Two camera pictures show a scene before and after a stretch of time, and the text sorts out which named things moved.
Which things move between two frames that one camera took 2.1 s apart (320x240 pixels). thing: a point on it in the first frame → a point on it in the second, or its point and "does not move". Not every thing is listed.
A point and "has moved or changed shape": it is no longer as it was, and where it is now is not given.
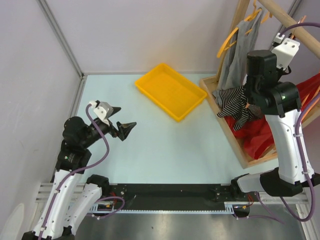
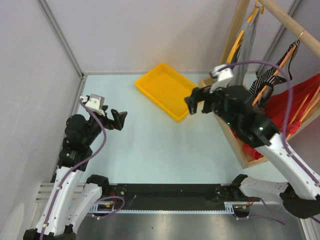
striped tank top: (234, 100) has moved or changed shape
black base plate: (173, 197) does not move
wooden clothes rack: (298, 30) does not move
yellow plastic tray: (173, 93) does not move
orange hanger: (312, 89) has moved or changed shape
